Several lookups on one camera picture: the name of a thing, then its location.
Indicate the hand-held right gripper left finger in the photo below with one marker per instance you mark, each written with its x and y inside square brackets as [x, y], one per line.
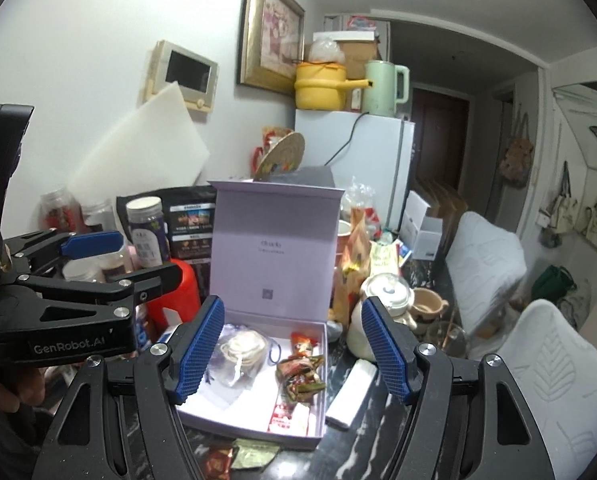
[201, 350]

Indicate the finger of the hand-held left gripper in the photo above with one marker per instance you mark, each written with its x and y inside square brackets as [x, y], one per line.
[91, 244]
[163, 277]

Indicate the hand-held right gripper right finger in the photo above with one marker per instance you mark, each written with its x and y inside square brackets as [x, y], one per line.
[386, 355]

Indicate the brown and green snack packet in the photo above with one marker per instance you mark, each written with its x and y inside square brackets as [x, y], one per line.
[301, 377]

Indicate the red and white packet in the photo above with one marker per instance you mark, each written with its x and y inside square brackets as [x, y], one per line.
[288, 417]

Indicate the lavender gift box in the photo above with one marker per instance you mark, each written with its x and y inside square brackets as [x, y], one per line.
[273, 240]

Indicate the person's left hand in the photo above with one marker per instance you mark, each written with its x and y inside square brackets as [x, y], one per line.
[8, 385]

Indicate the red plastic container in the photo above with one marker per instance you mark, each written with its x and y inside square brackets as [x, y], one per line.
[181, 300]

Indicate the clear packet with beige contents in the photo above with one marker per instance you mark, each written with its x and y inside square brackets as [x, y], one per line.
[243, 355]

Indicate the white tissue pack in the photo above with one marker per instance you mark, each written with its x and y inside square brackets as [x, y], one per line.
[353, 392]

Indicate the group of spice jars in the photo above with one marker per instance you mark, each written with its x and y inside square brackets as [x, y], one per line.
[148, 230]

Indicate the blue and white tube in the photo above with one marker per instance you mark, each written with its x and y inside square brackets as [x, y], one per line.
[141, 330]

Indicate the beige ceramic bowl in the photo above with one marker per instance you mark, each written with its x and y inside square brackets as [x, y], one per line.
[428, 310]

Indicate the cream ceramic jar with lid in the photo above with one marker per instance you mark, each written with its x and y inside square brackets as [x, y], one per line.
[386, 292]

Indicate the black printed box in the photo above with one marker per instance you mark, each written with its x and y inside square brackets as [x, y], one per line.
[188, 220]

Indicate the clear glass cup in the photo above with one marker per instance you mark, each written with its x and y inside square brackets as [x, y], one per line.
[448, 340]

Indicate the red snack packet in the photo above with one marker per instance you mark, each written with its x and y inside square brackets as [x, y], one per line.
[302, 345]

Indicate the white foam board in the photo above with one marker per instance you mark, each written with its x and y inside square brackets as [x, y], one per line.
[143, 150]

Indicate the dark brown snack packet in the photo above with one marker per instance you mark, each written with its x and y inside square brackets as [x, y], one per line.
[221, 461]

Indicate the white cardboard box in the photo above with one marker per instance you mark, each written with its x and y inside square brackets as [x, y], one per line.
[423, 230]

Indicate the white leaf-pattern chair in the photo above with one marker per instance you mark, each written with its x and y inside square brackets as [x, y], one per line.
[548, 385]
[485, 265]

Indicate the flat brown cardboard boxes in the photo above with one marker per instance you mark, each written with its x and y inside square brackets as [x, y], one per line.
[446, 205]

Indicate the red and orange snack bag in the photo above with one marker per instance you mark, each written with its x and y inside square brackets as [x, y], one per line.
[266, 142]

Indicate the round woven trivet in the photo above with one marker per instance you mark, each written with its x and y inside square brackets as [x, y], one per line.
[281, 155]

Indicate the green bag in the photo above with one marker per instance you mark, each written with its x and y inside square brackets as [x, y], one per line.
[553, 285]

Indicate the white fridge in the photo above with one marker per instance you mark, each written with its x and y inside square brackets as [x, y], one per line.
[373, 160]

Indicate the dark brown door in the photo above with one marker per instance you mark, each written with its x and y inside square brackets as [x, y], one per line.
[438, 135]

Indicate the brown patterned tote bag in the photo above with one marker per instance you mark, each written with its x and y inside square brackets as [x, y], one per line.
[517, 157]

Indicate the yellow pot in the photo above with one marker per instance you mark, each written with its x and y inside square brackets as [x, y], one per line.
[321, 87]

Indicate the gold framed picture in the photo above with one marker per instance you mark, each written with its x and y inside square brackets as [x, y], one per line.
[273, 35]

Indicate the green electric kettle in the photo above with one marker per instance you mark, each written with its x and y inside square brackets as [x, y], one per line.
[383, 87]

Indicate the clear plastic bag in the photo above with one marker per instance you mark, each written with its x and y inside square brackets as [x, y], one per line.
[327, 51]

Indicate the brown cardboard box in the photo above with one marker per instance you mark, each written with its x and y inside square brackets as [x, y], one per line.
[361, 42]

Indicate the beige wall intercom panel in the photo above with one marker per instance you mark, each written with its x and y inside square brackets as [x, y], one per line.
[188, 72]

